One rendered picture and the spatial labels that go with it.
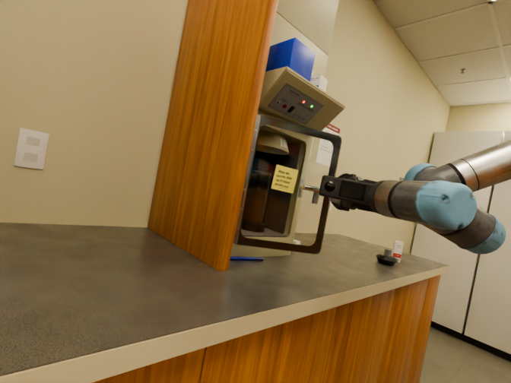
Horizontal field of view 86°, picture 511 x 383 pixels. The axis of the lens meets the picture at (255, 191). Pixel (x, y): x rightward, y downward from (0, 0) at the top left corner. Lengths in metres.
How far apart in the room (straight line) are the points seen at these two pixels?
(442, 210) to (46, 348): 0.56
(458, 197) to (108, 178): 1.01
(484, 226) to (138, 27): 1.15
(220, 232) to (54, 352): 0.44
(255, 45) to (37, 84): 0.66
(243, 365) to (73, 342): 0.34
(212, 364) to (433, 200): 0.47
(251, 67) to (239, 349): 0.66
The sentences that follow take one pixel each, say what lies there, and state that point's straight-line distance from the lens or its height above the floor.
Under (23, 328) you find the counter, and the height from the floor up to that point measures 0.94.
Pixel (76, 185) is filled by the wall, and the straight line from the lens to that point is 1.10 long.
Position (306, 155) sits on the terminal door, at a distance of 0.90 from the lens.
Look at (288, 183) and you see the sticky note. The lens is 0.88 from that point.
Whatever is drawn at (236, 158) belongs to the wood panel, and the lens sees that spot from 0.73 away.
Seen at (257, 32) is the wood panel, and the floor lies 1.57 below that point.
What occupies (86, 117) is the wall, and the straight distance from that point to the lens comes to 1.10.
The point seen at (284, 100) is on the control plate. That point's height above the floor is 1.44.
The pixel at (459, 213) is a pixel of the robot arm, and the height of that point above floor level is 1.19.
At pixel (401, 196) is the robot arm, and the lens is 0.55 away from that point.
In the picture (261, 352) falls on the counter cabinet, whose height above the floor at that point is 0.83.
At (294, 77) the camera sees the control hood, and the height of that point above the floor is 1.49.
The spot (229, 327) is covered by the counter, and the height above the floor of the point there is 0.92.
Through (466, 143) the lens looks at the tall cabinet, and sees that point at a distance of 3.81.
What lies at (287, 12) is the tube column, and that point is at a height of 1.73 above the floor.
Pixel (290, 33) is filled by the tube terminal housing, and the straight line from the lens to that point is 1.03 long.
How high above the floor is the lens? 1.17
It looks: 1 degrees down
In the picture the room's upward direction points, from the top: 11 degrees clockwise
